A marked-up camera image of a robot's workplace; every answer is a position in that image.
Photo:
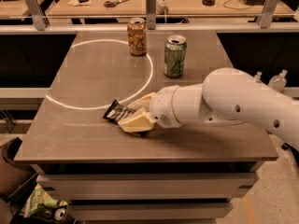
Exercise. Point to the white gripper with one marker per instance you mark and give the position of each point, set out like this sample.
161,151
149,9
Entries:
163,106

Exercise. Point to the black rxbar chocolate wrapper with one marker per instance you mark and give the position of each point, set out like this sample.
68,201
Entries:
117,112

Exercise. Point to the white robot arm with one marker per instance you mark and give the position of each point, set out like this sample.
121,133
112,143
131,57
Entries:
227,96

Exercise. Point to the green soda can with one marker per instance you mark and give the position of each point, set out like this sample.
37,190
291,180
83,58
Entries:
174,55

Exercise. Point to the orange soda can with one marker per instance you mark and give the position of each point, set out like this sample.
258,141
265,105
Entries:
136,30

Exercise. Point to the upper table drawer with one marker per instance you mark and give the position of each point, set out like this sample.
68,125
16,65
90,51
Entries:
148,187

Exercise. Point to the table drawer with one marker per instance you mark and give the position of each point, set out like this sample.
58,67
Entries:
148,187
149,211

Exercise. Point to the white power adapter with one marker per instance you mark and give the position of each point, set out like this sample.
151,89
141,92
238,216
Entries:
161,7

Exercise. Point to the scissors on back desk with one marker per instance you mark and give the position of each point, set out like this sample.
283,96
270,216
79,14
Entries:
114,3

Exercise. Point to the lower table drawer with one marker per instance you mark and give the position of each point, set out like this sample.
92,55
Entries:
149,211

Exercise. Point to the clear plastic bottle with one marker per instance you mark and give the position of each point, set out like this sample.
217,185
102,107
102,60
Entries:
279,81
258,76

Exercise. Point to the green chip bag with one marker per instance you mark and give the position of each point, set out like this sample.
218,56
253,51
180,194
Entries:
41,204

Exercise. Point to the brown bin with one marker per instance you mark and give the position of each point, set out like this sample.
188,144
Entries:
12,174

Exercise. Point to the grey metal post centre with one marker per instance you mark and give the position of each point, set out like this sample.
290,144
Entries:
151,14

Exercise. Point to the grey metal post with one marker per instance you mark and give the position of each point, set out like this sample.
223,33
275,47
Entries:
266,17
40,21
151,14

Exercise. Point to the grey metal post left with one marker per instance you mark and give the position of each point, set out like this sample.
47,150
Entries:
40,21

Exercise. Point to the grey metal post right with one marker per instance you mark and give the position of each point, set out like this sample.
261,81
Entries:
266,17

